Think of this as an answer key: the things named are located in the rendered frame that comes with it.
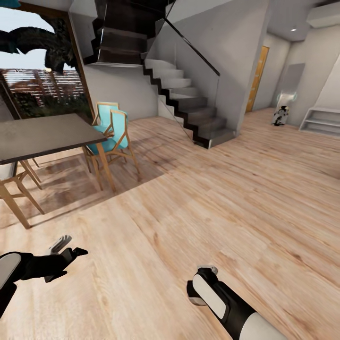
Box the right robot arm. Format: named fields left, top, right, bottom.
left=187, top=265, right=290, bottom=340

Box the pillar candle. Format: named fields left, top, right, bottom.
left=188, top=297, right=207, bottom=306

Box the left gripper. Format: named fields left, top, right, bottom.
left=40, top=247, right=88, bottom=283

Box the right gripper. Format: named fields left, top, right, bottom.
left=187, top=280, right=200, bottom=298

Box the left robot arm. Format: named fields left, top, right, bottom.
left=0, top=235, right=88, bottom=318

